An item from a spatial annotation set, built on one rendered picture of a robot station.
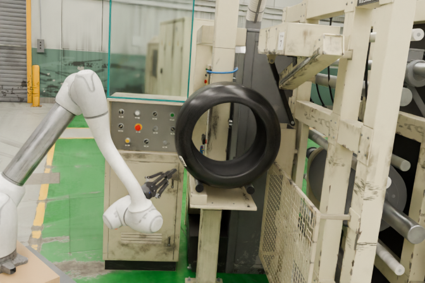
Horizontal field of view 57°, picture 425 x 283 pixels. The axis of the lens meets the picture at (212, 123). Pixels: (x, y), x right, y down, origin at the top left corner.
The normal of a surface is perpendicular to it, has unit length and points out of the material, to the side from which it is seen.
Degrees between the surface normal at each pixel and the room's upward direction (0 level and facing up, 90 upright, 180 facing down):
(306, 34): 90
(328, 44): 72
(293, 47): 90
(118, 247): 90
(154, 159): 90
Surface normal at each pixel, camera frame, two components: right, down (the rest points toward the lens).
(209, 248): 0.08, 0.18
